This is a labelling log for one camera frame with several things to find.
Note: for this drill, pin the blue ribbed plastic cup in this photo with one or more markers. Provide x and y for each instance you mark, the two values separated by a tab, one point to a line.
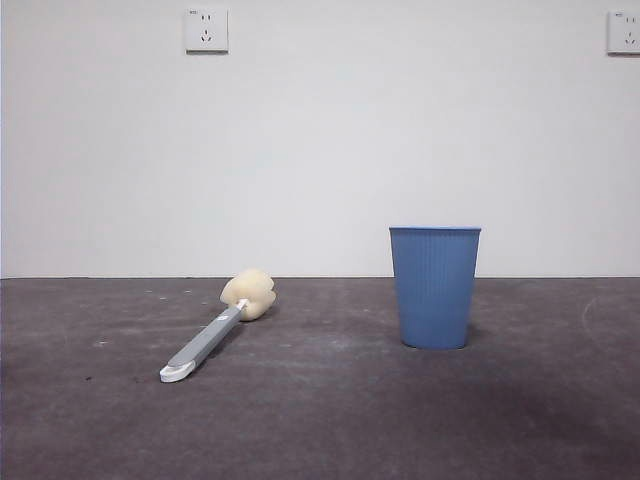
434	290

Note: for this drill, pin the white wall socket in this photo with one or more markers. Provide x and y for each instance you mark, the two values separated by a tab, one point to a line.
207	30
625	32

